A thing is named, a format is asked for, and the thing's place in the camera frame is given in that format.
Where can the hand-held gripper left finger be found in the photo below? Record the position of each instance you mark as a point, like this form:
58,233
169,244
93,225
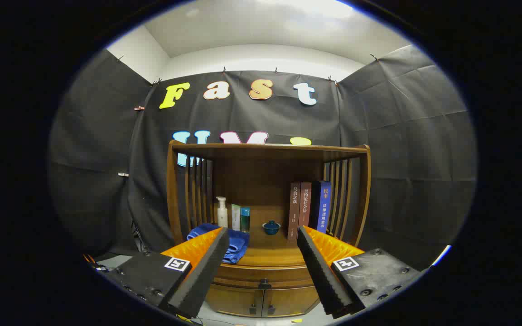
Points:
206,271

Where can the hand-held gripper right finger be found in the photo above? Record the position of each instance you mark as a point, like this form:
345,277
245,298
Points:
320,271

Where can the wooden cabinet door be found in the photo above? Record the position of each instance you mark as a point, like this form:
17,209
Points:
234,299
290,301

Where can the wooden countertop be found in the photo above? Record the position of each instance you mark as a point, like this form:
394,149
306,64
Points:
270,246

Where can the brown wooden cabinet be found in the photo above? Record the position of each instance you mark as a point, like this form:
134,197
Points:
261,181

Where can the blue folded towel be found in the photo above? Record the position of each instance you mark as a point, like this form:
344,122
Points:
238,244

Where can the white pump bottle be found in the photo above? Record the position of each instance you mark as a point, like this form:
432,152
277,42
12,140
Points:
222,217

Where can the green white tube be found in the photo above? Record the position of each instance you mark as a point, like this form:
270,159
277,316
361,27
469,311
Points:
236,219

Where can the teal capped bottle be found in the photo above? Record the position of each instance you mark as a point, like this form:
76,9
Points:
245,222

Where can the thick blue book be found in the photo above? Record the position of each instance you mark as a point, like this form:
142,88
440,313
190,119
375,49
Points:
323,208

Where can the dark brown book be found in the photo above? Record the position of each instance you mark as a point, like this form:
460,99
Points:
293,213

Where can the dark blue lidded teacup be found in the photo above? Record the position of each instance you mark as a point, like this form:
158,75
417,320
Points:
271,227

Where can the reddish brown book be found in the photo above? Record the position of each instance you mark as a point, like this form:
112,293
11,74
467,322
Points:
305,203

